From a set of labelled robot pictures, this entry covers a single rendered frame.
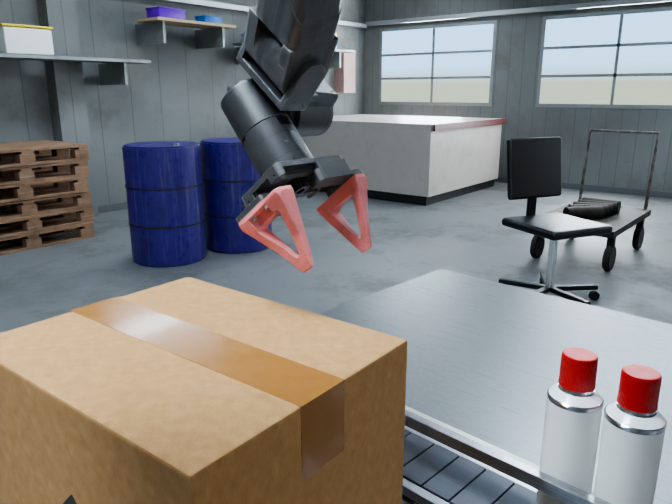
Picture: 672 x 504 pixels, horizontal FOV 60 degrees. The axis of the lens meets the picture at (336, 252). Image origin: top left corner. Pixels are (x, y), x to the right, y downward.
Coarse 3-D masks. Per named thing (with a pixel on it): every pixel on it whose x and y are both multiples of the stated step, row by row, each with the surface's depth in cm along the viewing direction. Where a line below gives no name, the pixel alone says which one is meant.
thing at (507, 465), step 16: (416, 416) 69; (432, 432) 66; (448, 432) 66; (464, 448) 64; (480, 448) 63; (496, 464) 61; (512, 464) 60; (528, 480) 59; (544, 480) 57; (560, 480) 57; (560, 496) 57; (576, 496) 55; (592, 496) 55
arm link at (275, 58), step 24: (264, 0) 52; (288, 0) 49; (312, 0) 50; (336, 0) 51; (264, 24) 55; (288, 24) 51; (312, 24) 51; (336, 24) 53; (264, 48) 55; (288, 48) 52; (312, 48) 54; (288, 72) 54
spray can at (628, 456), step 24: (624, 384) 53; (648, 384) 52; (624, 408) 53; (648, 408) 52; (624, 432) 53; (648, 432) 52; (600, 456) 56; (624, 456) 53; (648, 456) 52; (600, 480) 56; (624, 480) 54; (648, 480) 53
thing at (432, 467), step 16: (416, 448) 77; (432, 448) 77; (416, 464) 73; (432, 464) 73; (448, 464) 74; (464, 464) 73; (416, 480) 70; (432, 480) 70; (448, 480) 70; (464, 480) 70; (480, 480) 70; (496, 480) 70; (448, 496) 67; (464, 496) 67; (480, 496) 67; (496, 496) 67; (512, 496) 67; (528, 496) 67
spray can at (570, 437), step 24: (576, 360) 55; (576, 384) 56; (552, 408) 57; (576, 408) 55; (600, 408) 56; (552, 432) 58; (576, 432) 56; (552, 456) 58; (576, 456) 57; (576, 480) 57
